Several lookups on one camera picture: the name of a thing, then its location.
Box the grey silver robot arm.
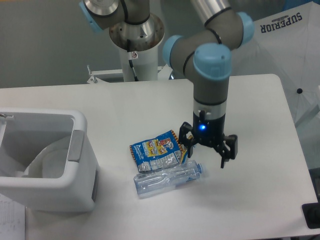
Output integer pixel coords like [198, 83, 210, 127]
[79, 0, 255, 164]

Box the white Superior umbrella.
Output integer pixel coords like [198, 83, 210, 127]
[232, 1, 320, 125]

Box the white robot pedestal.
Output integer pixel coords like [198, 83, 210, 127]
[118, 46, 158, 82]

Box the black device at edge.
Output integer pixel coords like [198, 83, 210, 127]
[301, 202, 320, 229]

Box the blue snack wrapper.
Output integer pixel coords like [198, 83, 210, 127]
[129, 130, 188, 173]

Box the clear crushed plastic bottle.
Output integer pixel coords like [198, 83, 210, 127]
[133, 160, 206, 199]

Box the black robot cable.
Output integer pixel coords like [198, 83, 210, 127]
[126, 38, 140, 82]

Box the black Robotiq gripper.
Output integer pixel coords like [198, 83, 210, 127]
[178, 113, 238, 169]

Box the printed paper sheet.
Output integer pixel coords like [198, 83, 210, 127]
[0, 194, 26, 240]

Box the white trash can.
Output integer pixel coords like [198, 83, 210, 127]
[0, 107, 100, 212]

